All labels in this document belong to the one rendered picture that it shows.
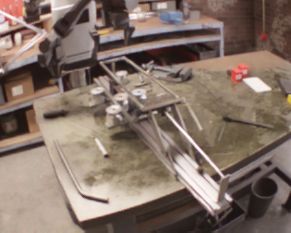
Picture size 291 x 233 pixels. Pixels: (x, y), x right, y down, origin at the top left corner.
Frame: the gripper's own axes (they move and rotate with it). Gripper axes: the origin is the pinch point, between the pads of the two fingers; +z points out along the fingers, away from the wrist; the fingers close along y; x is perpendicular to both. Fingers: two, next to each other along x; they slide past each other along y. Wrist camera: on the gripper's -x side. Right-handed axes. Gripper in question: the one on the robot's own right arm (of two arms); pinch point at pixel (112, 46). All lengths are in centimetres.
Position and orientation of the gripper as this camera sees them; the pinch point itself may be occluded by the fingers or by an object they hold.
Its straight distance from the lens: 105.5
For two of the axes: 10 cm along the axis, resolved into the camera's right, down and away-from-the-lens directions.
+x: -4.1, -4.5, 8.0
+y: 9.1, -2.4, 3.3
